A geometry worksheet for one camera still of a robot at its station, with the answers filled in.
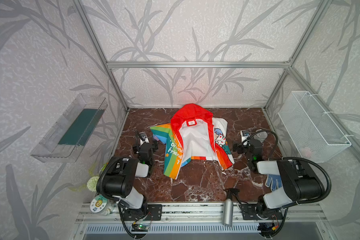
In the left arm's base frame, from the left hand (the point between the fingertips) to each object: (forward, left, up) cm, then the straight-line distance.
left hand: (146, 134), depth 93 cm
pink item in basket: (-17, -84, +13) cm, 87 cm away
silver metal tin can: (+2, -74, -3) cm, 74 cm away
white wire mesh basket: (-16, -81, +27) cm, 87 cm away
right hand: (+2, -61, -2) cm, 61 cm away
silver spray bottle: (-39, -47, -5) cm, 61 cm away
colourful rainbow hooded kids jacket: (+7, -30, -10) cm, 33 cm away
